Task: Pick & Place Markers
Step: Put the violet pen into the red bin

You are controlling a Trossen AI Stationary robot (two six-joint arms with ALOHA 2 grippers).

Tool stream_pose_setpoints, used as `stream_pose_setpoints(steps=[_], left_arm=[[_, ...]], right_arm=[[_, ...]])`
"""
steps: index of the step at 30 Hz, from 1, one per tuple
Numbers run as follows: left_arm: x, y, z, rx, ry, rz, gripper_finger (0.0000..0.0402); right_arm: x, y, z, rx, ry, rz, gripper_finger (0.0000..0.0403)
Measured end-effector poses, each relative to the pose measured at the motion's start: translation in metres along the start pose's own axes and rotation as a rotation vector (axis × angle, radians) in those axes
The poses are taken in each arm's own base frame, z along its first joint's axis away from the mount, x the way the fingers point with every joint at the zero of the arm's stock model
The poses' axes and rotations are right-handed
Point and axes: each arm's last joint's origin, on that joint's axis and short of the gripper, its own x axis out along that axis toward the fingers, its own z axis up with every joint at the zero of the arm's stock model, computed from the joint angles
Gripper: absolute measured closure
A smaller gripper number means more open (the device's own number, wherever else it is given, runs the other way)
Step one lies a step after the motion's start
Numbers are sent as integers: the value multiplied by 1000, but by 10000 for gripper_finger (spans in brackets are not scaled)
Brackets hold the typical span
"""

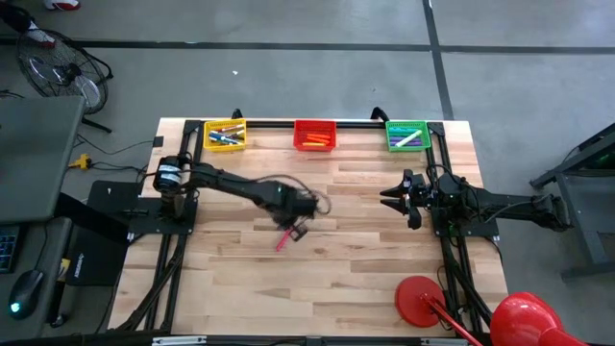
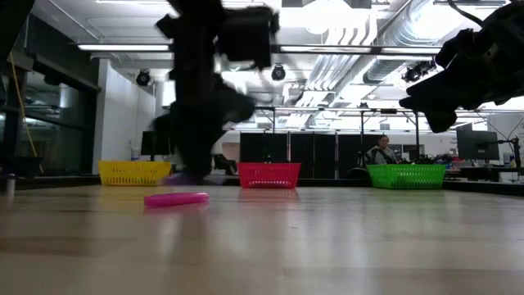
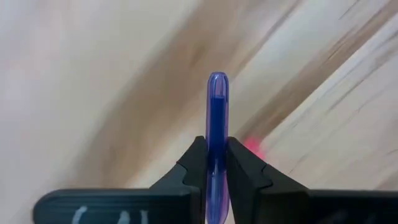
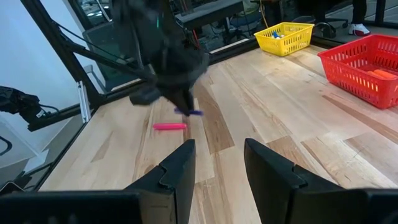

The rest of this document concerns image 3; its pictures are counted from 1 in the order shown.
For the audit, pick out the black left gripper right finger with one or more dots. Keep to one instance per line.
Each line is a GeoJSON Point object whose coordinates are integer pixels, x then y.
{"type": "Point", "coordinates": [248, 177]}

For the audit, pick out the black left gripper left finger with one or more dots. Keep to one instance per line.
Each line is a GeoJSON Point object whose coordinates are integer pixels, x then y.
{"type": "Point", "coordinates": [192, 174]}

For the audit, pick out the thin blue marker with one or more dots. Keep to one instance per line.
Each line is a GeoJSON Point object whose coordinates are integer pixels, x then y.
{"type": "Point", "coordinates": [217, 118]}

